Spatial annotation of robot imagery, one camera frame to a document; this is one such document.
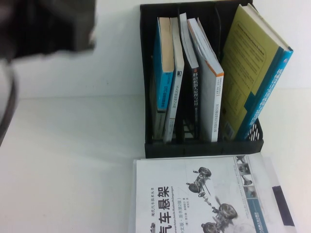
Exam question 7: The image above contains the white orange ROS2 book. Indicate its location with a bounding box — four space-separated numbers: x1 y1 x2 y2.
186 18 225 143

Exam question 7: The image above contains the teal hardcover book yellow back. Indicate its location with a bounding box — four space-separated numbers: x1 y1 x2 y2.
220 2 294 142

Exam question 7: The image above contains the blue paperback book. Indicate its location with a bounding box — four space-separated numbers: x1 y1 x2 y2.
152 16 175 113

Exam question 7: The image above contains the white spine paperback book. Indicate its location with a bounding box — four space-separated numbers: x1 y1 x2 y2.
162 17 185 144

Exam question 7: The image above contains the black spine robotics book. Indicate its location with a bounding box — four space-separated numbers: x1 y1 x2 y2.
179 12 202 137

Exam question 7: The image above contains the black plastic book stand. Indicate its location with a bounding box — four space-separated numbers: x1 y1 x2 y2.
139 0 265 159

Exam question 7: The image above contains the white car suspension book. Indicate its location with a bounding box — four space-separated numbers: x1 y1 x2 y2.
128 155 270 233

